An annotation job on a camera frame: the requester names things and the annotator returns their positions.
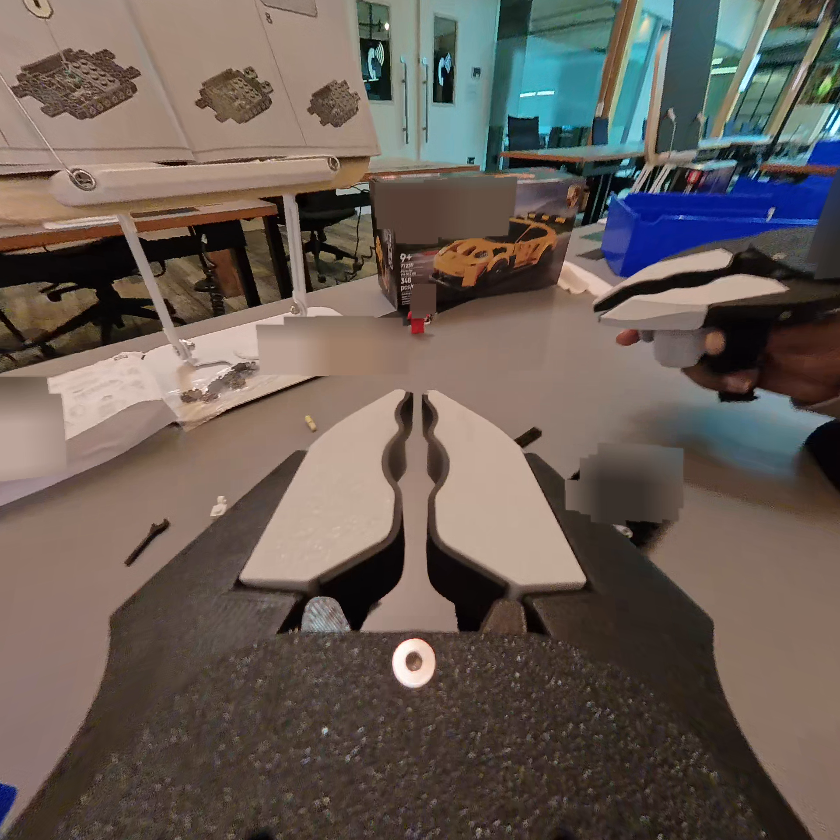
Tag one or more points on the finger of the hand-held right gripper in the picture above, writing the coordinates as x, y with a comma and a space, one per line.
663, 315
669, 272

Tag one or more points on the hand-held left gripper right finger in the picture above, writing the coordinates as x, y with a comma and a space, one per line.
505, 518

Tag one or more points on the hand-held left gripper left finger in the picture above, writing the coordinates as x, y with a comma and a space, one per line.
315, 512

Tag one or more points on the black brick model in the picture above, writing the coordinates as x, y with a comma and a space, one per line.
656, 535

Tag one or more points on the grey desk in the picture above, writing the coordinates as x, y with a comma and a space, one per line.
525, 367

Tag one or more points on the brown edged office desk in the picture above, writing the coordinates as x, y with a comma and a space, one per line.
571, 154
229, 208

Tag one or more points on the person's right hand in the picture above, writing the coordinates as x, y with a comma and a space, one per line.
807, 367

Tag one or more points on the blue plastic bin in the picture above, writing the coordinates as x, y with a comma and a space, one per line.
6, 804
820, 164
689, 229

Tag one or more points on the black curved long plate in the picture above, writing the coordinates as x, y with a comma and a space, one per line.
528, 436

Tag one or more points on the white paper sheet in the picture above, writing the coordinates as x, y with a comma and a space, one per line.
584, 282

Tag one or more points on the white clip plate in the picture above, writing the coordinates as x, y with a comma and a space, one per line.
219, 508

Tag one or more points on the toy car box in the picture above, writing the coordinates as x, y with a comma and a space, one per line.
525, 256

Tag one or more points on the person's dark clothing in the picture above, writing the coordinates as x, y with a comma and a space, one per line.
827, 453

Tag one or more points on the clear plastic parts bag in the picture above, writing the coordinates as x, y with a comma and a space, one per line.
210, 390

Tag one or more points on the black toy wrench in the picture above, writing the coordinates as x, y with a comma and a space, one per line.
148, 541

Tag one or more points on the black office chair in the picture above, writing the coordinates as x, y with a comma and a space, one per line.
523, 134
328, 216
98, 289

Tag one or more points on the small red brick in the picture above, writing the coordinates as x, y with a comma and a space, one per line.
417, 326

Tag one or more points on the open instruction booklet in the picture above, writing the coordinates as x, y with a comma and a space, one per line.
111, 400

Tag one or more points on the white door with window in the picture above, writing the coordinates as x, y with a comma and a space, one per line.
374, 131
446, 131

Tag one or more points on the white book stand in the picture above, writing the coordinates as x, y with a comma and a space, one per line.
197, 177

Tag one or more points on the open instruction book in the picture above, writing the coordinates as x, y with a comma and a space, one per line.
164, 65

